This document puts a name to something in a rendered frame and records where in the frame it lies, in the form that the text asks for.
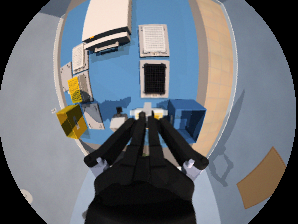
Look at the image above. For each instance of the yellow bin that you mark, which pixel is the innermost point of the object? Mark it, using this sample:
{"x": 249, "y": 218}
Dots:
{"x": 75, "y": 119}

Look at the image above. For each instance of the black multi-well plate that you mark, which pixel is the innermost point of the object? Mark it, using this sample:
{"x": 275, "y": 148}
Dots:
{"x": 157, "y": 83}

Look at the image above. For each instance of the blue bench mat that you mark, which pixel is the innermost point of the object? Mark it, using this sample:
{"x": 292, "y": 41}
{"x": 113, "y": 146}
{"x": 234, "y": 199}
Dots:
{"x": 115, "y": 73}

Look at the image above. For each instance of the beige rectangular plate nest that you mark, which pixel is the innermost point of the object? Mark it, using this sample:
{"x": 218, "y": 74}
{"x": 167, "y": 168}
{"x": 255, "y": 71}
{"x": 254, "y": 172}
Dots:
{"x": 142, "y": 82}

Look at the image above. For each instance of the blue open-top bin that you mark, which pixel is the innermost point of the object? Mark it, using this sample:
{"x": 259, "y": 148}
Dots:
{"x": 188, "y": 122}

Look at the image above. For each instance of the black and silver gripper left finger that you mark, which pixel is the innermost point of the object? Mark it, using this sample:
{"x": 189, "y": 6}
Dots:
{"x": 101, "y": 159}

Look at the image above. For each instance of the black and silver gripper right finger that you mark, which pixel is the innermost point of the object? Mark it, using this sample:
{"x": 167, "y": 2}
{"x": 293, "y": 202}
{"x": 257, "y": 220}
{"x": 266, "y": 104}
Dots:
{"x": 192, "y": 162}

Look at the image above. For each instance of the grey flat plate with corner pegs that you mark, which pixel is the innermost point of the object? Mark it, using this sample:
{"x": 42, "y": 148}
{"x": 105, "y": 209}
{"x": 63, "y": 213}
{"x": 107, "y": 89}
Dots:
{"x": 66, "y": 74}

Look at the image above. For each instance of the grey box with green button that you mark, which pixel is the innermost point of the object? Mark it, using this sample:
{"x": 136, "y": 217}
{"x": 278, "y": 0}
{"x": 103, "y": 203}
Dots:
{"x": 118, "y": 119}

